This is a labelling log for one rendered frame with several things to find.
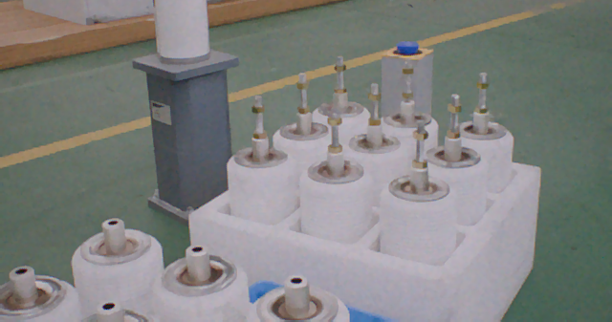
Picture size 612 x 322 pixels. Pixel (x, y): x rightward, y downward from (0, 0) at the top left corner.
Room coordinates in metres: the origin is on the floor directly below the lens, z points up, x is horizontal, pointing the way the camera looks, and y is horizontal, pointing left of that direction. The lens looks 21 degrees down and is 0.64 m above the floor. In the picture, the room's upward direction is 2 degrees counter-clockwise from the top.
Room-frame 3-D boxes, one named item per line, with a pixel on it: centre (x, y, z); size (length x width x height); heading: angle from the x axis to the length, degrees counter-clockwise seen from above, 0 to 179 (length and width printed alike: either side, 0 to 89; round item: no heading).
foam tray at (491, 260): (1.02, -0.10, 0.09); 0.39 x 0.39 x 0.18; 59
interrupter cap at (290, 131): (1.09, 0.00, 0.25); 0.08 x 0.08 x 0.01
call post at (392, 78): (1.31, -0.19, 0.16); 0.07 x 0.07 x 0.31; 59
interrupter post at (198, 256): (0.67, 0.11, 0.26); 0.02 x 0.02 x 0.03
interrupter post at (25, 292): (0.63, 0.27, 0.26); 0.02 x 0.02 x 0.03
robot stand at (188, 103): (1.38, 0.22, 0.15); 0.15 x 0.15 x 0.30; 42
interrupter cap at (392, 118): (1.13, -0.16, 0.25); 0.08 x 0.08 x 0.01
